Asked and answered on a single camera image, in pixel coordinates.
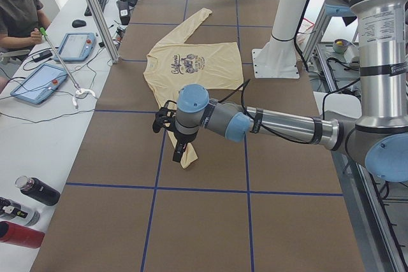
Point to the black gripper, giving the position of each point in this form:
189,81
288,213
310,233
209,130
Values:
184,137

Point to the cream yellow long-sleeve shirt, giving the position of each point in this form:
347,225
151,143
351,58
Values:
172,63

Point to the far blue teach pendant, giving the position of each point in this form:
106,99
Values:
76,46

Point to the blue teach pendant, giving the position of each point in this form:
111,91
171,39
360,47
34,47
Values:
76,46
40,84

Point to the black power adapter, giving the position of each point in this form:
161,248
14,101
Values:
124,12

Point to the near blue teach pendant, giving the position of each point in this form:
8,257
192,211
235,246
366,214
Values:
40,84

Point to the black water bottle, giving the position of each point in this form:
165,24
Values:
37,190

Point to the black computer mouse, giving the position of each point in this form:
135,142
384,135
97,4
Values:
78,23

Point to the grey black bottle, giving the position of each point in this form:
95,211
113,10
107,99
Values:
17,213

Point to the small grey bowl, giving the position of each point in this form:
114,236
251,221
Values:
340,46

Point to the red water bottle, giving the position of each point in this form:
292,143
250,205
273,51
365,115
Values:
19,235

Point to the seated person dark shirt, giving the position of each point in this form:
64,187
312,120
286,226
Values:
21,21

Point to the metal stick green handle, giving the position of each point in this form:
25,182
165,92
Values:
79,91

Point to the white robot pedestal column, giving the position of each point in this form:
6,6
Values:
277,59

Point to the aluminium frame post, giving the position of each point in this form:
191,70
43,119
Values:
103,31

